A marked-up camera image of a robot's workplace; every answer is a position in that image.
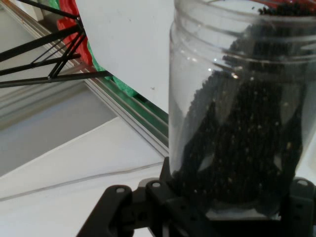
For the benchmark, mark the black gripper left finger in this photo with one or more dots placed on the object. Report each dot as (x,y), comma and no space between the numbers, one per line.
(123,209)

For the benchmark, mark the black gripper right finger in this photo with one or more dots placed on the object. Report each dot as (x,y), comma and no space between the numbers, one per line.
(300,209)

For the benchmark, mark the clear jar with black seeds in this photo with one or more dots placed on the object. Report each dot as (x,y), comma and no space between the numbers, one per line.
(234,135)

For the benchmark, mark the black tripod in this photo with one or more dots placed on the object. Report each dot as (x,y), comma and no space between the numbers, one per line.
(37,46)

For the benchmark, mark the pile of black seeds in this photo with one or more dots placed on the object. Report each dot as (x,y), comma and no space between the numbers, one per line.
(291,8)

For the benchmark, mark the green foam block behind tripod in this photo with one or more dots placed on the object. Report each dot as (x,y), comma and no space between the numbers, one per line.
(55,3)

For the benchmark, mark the aluminium rail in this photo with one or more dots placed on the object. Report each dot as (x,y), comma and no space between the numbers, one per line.
(138,123)

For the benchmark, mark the green foam block beside rail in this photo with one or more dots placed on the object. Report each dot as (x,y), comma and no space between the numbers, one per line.
(121,85)

